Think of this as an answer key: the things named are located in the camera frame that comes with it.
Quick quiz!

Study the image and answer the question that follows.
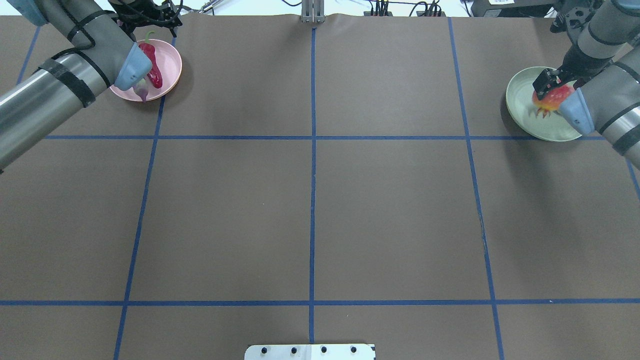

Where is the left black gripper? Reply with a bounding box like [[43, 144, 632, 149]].
[[109, 0, 184, 31]]

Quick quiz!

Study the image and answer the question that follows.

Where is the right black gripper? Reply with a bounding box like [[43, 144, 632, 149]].
[[532, 67, 581, 100]]

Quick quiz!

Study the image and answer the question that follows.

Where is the red pomegranate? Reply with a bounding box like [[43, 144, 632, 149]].
[[531, 84, 576, 118]]

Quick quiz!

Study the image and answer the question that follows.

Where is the red chili pepper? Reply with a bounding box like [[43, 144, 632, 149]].
[[138, 31, 164, 89]]

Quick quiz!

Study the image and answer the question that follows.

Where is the purple eggplant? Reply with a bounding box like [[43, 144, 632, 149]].
[[132, 77, 149, 103]]

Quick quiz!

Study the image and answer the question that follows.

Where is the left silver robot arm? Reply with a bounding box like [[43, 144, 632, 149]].
[[0, 0, 185, 169]]

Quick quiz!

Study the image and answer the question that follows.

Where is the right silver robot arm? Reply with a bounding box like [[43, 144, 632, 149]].
[[532, 0, 640, 167]]

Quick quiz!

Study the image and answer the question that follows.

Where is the pink plate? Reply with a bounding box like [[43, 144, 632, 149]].
[[110, 39, 183, 103]]

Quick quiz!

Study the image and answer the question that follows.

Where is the green plate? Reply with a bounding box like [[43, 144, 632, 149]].
[[505, 66, 582, 142]]

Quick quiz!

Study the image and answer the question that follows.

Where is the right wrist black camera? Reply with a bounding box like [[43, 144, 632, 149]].
[[550, 0, 603, 34]]

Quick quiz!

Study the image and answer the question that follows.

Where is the aluminium frame post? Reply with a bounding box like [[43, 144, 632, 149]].
[[300, 0, 326, 24]]

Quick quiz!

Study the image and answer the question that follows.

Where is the white camera pillar base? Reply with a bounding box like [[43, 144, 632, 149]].
[[244, 343, 377, 360]]

